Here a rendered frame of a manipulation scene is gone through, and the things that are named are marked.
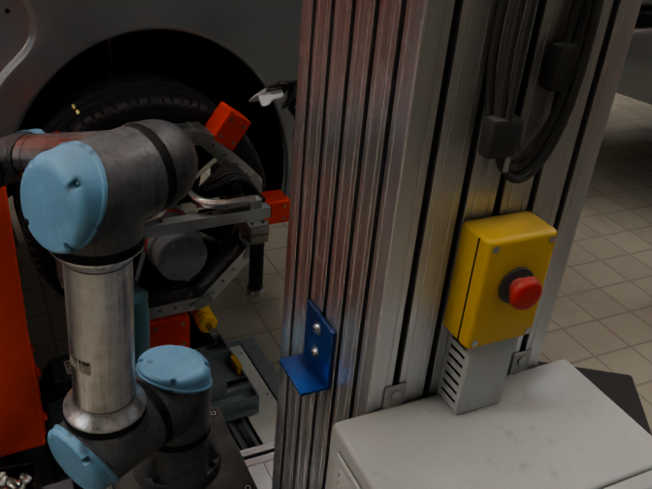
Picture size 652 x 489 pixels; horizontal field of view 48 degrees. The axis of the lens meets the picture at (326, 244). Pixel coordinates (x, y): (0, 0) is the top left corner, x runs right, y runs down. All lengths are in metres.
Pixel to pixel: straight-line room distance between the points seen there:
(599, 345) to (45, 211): 2.71
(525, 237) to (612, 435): 0.28
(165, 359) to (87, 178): 0.44
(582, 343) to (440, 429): 2.45
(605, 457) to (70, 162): 0.67
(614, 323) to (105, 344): 2.76
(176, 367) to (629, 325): 2.60
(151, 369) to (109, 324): 0.22
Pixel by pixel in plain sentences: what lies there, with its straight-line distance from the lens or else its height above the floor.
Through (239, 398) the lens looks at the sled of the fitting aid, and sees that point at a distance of 2.46.
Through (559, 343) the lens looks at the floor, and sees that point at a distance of 3.22.
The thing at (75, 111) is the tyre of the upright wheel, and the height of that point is 1.13.
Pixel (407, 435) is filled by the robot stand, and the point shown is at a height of 1.23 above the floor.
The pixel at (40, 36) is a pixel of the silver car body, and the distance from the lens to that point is 1.92.
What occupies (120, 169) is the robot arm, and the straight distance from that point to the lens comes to 0.86.
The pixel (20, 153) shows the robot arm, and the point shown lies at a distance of 1.22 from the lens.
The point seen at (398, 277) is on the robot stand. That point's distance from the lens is 0.74.
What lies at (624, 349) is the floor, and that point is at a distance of 3.32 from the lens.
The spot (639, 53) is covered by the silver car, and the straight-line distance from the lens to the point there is 3.75.
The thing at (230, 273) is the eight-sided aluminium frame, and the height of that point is 0.68.
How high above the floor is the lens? 1.80
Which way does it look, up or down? 30 degrees down
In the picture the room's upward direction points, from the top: 5 degrees clockwise
